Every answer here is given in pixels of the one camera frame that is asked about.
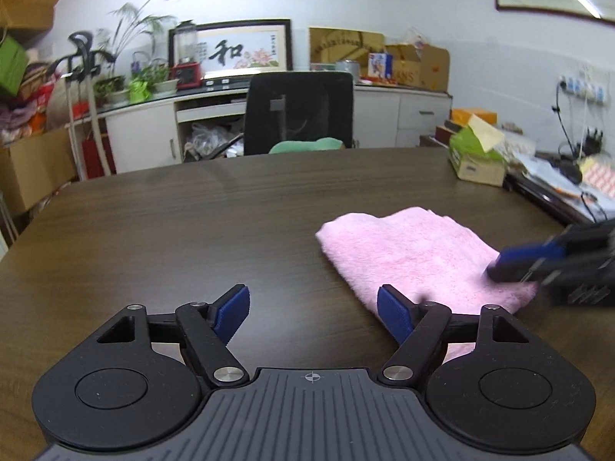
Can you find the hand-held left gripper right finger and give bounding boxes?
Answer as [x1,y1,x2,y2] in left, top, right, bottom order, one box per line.
[377,285,530,388]

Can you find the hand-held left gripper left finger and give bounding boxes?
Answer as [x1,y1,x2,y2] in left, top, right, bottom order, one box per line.
[96,284,251,388]

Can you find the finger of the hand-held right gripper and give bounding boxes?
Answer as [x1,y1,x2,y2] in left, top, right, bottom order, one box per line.
[484,257,561,284]
[495,235,570,266]

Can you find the pink towel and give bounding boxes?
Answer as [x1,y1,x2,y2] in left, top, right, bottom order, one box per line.
[315,207,539,364]

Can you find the pile of papers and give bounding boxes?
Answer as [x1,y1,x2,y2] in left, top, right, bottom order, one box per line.
[504,151,615,213]

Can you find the black computer mouse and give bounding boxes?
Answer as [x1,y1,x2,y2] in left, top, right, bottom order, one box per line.
[552,158,583,184]

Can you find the green tissue box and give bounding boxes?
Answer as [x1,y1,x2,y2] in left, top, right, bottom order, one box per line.
[449,114,508,187]

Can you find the black plug adapter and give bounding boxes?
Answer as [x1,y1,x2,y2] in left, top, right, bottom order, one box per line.
[583,127,604,155]

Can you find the orange box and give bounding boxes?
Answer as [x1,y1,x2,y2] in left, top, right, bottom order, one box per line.
[450,108,499,127]

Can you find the white power strip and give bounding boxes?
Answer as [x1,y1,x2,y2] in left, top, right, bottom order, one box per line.
[557,74,607,106]

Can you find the clear plastic bags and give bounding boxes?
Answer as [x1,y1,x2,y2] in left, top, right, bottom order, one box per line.
[184,122,246,159]

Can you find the green seat cushion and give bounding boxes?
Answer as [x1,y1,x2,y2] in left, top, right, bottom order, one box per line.
[268,137,345,155]

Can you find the white sideboard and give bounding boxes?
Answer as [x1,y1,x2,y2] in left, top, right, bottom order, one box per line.
[65,81,454,177]

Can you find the open cardboard box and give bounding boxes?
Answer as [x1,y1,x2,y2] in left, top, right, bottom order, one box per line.
[384,44,451,93]

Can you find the red paper bag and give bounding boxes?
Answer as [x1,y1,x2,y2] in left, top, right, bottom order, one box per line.
[81,136,113,179]

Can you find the black office chair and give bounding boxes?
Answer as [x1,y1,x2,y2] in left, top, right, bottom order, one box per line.
[243,71,355,156]

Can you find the small blue photo box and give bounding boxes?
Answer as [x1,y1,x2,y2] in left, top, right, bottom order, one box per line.
[367,52,394,80]

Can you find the bright green wrapped pot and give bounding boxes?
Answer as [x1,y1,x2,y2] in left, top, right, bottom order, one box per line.
[127,79,153,104]

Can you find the white plastic bag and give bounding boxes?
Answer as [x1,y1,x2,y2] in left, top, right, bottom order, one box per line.
[401,26,429,50]

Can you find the large brown cardboard box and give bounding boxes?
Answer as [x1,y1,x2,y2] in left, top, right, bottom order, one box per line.
[0,127,78,217]

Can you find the small potted plant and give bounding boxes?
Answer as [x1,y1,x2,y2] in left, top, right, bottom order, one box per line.
[139,60,181,96]
[93,76,131,107]

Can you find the red blender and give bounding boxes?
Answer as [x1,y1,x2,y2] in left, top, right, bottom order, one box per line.
[169,20,203,90]

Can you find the framed lotus calligraphy picture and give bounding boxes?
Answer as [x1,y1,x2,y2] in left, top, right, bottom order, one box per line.
[168,18,293,83]

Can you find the gold plaque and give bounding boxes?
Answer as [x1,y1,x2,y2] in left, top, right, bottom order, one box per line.
[308,27,386,72]

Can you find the pile of bags and cloths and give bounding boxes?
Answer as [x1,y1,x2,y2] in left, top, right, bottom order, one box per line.
[0,60,71,145]

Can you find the crutches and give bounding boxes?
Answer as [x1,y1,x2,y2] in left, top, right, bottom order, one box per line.
[53,31,119,179]

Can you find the tall palm plant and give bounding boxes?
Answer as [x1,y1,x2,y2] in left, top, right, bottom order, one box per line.
[98,0,177,59]

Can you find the green paper bag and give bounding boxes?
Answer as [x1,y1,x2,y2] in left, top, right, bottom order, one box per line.
[0,33,29,98]

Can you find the black cable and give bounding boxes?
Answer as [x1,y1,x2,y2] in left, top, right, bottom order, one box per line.
[551,83,585,155]

